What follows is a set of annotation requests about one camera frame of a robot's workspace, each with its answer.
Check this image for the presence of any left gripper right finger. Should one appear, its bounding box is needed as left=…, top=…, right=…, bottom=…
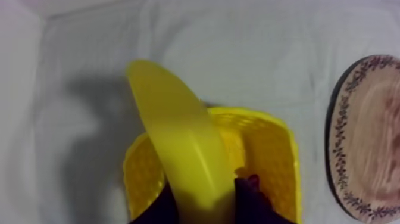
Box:
left=234, top=178, right=295, bottom=224

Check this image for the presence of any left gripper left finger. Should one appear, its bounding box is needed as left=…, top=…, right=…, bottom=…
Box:
left=130, top=183, right=180, bottom=224

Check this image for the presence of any yellow toy banana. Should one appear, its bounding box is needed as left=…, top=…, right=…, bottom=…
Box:
left=126, top=59, right=236, bottom=224

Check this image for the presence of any yellow plastic basket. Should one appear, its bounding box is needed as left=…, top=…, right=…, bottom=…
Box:
left=122, top=107, right=303, bottom=224

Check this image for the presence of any round wooden board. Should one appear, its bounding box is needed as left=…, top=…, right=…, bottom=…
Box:
left=324, top=55, right=400, bottom=221

